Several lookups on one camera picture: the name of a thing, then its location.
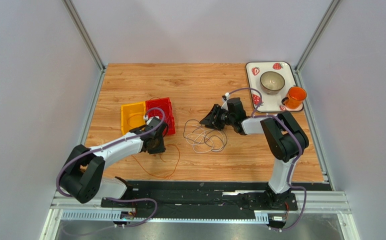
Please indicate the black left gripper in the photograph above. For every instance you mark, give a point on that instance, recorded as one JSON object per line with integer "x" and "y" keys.
{"x": 160, "y": 149}

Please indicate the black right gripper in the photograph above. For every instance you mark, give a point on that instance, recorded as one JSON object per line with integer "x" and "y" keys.
{"x": 217, "y": 116}

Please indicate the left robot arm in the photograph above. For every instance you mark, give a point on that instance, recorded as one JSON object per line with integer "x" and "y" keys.
{"x": 81, "y": 176}

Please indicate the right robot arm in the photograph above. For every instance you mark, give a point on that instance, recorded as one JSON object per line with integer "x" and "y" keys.
{"x": 285, "y": 137}

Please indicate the yellow plastic bin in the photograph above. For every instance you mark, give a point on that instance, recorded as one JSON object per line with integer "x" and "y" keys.
{"x": 132, "y": 116}

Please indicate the red plastic bin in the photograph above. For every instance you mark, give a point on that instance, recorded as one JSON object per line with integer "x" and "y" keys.
{"x": 166, "y": 105}

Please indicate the strawberry pattern tray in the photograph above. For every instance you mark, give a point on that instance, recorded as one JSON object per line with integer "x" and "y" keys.
{"x": 270, "y": 103}

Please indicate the beige ceramic bowl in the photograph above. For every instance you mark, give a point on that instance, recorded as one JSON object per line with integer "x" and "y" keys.
{"x": 272, "y": 82}

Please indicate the orange mug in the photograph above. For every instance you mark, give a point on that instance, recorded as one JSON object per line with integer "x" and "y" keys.
{"x": 294, "y": 97}

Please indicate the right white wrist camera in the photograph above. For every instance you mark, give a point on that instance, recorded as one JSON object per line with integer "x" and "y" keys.
{"x": 225, "y": 99}

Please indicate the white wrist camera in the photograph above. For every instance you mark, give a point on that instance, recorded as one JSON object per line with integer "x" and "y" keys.
{"x": 147, "y": 119}
{"x": 225, "y": 99}

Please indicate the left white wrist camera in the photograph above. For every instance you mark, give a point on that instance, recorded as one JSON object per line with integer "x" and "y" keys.
{"x": 147, "y": 119}

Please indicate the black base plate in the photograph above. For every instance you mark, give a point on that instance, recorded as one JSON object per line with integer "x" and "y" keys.
{"x": 196, "y": 200}

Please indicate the aluminium frame rail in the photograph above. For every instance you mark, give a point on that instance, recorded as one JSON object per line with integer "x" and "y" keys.
{"x": 76, "y": 18}

